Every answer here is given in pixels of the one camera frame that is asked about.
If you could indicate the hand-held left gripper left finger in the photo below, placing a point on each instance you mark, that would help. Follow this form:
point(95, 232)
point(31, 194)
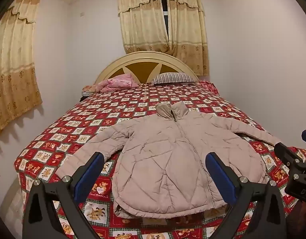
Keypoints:
point(89, 176)

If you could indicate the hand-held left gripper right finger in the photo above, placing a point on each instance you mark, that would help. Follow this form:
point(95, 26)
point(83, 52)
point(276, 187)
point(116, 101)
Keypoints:
point(220, 176)

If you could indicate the beige quilted puffer jacket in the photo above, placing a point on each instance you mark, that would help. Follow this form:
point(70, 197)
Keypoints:
point(168, 159)

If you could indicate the red checkered bear bedspread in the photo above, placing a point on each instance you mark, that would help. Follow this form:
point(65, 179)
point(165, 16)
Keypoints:
point(93, 109)

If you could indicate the patterned folded cloth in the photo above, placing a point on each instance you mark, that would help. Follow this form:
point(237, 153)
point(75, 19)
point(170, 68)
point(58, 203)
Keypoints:
point(88, 89)

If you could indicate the red crumpled cloth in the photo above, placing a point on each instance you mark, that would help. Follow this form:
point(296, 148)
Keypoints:
point(209, 86)

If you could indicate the pink floral pillow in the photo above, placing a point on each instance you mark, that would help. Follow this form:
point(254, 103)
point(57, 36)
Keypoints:
point(115, 82)

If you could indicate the striped pillow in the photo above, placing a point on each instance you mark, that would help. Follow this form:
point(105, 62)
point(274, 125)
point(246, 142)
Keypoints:
point(174, 78)

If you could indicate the cream wooden headboard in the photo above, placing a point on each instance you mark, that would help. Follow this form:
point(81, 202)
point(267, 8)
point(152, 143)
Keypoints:
point(143, 68)

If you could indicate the wide beige patterned curtain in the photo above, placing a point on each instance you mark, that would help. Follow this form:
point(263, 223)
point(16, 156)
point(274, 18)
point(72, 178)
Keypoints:
point(13, 67)

